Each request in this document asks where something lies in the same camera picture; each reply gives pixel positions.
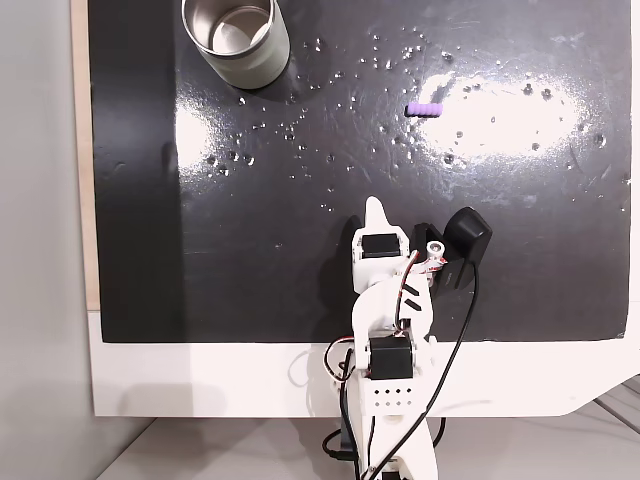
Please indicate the grey table clamp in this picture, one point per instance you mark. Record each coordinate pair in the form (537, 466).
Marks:
(347, 435)

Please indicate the black camera box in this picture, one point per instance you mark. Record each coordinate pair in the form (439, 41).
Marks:
(467, 232)

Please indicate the purple pen grip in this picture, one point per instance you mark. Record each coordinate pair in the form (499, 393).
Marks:
(425, 109)

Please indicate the light wooden board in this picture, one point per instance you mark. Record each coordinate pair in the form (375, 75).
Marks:
(82, 150)

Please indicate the steel cup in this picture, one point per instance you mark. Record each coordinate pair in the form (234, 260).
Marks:
(260, 60)

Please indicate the white board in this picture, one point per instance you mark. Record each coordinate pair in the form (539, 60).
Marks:
(200, 380)

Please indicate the black glossy mat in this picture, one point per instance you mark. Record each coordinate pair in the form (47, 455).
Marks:
(250, 225)

